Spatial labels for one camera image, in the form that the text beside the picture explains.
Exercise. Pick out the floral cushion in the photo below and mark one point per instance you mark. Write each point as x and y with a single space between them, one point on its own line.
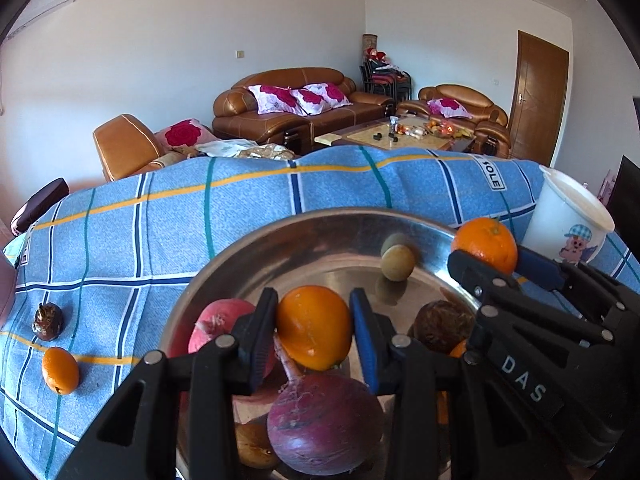
307 102
272 99
450 107
182 134
330 94

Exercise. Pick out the crumpled cloth pile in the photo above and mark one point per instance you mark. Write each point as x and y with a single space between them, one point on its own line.
240 150

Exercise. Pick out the red apple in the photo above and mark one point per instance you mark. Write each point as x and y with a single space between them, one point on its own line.
215 325

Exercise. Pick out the blue plaid blanket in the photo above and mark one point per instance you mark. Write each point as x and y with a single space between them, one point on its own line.
150 230

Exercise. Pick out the black screen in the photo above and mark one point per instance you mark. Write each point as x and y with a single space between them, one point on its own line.
627 190

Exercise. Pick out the stack of chairs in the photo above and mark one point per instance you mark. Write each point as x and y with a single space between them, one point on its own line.
385 77

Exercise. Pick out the brown passion fruit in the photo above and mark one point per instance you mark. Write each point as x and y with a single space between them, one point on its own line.
442 325

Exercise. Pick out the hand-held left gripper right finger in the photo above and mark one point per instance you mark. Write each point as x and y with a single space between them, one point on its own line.
362 340

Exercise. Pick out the round green fruit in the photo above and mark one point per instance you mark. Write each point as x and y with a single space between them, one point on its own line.
398 262

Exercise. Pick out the coffee table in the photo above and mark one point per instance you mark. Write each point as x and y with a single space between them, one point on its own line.
360 135

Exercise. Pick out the tall patterned cylinder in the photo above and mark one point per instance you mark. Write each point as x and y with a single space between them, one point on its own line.
370 45

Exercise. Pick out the brown wooden door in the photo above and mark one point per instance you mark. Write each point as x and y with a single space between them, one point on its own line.
542 100

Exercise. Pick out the white cartoon print cup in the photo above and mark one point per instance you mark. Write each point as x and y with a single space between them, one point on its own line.
555 215

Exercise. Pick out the dark brown shrivelled fruit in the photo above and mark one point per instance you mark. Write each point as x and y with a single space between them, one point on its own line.
47 322

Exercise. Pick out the purple beetroot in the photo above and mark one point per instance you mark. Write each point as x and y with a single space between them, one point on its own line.
325 425

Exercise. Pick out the metal bowl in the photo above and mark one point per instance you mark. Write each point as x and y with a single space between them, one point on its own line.
320 255

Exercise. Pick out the wooden stool with dark cushion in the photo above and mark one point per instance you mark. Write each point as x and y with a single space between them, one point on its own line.
37 205

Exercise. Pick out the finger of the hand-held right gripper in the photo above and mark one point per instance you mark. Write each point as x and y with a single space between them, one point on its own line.
537 266
480 285

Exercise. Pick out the brown russet pear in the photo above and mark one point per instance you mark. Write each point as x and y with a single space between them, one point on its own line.
252 447

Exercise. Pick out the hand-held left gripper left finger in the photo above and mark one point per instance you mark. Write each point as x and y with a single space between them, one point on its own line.
265 330

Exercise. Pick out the brown leather armchair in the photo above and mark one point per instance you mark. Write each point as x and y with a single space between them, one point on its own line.
492 130
125 145

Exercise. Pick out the red ornaments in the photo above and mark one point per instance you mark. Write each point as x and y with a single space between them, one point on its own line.
380 55

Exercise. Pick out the white air conditioner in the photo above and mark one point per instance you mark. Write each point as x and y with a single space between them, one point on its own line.
45 5

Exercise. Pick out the small orange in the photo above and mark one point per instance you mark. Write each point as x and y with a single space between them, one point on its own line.
60 370

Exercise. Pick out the brown leather sofa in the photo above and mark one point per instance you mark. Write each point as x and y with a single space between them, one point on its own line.
280 125

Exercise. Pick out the pile of snacks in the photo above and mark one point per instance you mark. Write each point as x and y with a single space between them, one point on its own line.
435 127

